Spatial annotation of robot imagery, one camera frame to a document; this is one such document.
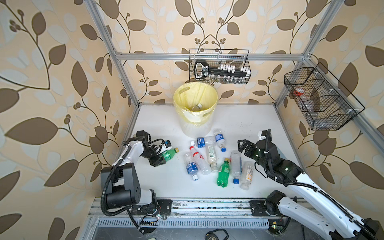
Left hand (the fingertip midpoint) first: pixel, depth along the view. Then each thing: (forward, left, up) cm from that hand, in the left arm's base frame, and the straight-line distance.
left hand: (157, 156), depth 87 cm
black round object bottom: (-37, -30, -2) cm, 47 cm away
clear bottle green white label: (+1, -32, +1) cm, 32 cm away
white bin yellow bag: (+37, -21, +8) cm, 44 cm away
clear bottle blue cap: (-4, -47, -4) cm, 47 cm away
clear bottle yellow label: (-10, -51, +1) cm, 52 cm away
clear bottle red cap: (-2, -26, -1) cm, 26 cm away
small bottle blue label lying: (+10, -28, 0) cm, 29 cm away
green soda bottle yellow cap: (-1, -7, +4) cm, 8 cm away
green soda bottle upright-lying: (-10, -38, 0) cm, 40 cm away
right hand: (0, -48, +14) cm, 50 cm away
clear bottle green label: (+34, -23, +6) cm, 41 cm away
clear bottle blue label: (-6, -21, 0) cm, 22 cm away
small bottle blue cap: (+13, -38, 0) cm, 40 cm away
